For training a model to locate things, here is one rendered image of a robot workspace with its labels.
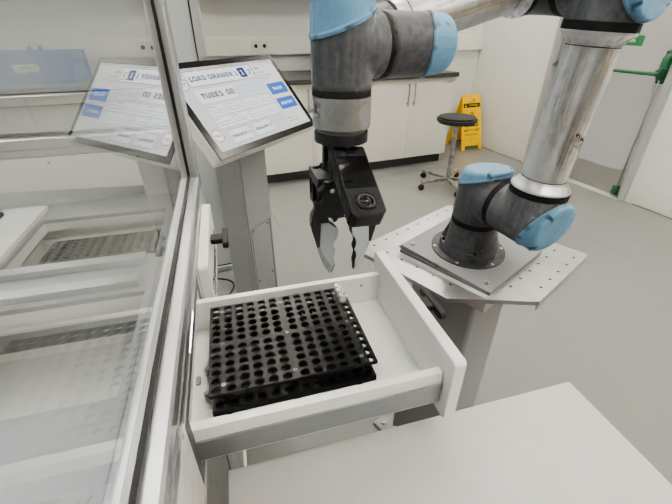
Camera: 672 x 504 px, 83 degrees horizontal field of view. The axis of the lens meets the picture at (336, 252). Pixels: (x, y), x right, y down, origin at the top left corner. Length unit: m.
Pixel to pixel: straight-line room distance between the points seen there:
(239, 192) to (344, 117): 0.97
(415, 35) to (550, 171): 0.43
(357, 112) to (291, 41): 3.66
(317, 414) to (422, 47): 0.47
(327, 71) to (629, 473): 0.67
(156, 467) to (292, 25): 4.02
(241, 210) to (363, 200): 1.03
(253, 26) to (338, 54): 3.64
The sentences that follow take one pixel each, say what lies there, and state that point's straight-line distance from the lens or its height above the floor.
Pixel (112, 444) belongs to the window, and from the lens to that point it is 0.32.
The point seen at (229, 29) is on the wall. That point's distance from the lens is 4.07.
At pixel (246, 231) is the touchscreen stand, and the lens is 1.48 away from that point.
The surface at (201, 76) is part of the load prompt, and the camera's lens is 1.32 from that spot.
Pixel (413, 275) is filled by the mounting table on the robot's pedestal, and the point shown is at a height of 0.76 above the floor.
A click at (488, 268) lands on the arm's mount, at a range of 1.01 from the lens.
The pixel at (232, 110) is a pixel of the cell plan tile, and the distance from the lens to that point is 1.30.
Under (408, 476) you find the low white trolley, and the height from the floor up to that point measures 0.76.
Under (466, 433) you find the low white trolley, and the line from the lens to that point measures 0.67.
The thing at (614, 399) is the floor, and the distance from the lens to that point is 1.98.
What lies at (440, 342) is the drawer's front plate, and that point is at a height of 0.93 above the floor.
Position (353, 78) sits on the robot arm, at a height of 1.24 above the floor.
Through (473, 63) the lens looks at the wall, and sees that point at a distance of 5.26.
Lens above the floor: 1.29
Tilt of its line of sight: 31 degrees down
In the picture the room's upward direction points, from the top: straight up
